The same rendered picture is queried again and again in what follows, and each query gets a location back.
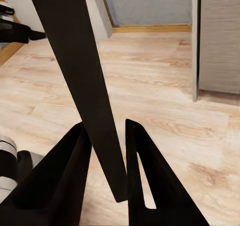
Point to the dishwasher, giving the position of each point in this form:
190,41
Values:
219,55

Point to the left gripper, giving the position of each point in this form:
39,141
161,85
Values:
14,32

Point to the poster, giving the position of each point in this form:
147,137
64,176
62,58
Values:
70,35

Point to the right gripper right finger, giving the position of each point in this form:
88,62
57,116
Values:
174,206

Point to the door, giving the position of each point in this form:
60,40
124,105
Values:
7,50

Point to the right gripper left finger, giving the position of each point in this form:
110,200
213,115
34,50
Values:
52,193

